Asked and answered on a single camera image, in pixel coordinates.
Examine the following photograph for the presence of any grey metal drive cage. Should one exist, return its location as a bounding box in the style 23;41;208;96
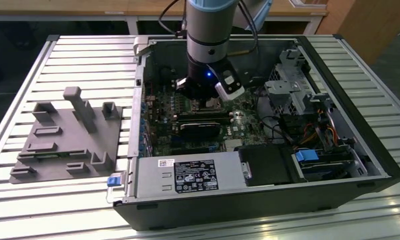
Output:
263;48;335;118

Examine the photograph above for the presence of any grey parts rack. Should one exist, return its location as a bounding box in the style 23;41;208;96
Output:
8;86;124;185

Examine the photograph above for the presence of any green RAM stick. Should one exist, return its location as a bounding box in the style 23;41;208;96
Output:
178;116;230;124
35;153;71;159

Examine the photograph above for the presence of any orange yellow wire bundle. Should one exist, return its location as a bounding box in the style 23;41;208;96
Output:
303;123;340;148

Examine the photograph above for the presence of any grey power supply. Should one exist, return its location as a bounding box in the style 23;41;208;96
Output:
135;151;251;198

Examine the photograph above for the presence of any CPU socket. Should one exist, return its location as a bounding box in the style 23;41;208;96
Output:
186;96;228;113

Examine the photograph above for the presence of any metal locking lever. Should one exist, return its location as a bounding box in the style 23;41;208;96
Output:
191;107;228;113

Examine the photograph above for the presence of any wooden cabinet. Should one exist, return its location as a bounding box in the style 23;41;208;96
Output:
315;0;400;65

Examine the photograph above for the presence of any green motherboard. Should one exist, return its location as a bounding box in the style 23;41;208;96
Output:
143;74;275;157

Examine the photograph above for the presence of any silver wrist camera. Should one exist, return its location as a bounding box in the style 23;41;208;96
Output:
174;76;188;91
215;70;247;101

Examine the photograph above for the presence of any wooden desk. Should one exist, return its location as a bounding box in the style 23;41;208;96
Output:
0;0;330;22

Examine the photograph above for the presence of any light grey case handle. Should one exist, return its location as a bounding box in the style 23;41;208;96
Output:
132;36;155;57

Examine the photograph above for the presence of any black RAM slot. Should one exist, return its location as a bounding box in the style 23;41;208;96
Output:
179;113;230;117
178;114;230;119
179;111;228;115

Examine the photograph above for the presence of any silver finned heat sink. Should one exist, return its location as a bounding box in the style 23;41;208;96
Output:
224;139;243;151

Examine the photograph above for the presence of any black PC case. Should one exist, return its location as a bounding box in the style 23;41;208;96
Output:
105;33;400;231

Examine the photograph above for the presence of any black graphics card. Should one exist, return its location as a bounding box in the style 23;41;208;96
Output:
179;121;222;138

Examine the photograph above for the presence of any hard disk in blue carrier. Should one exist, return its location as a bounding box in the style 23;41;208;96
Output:
295;149;358;182

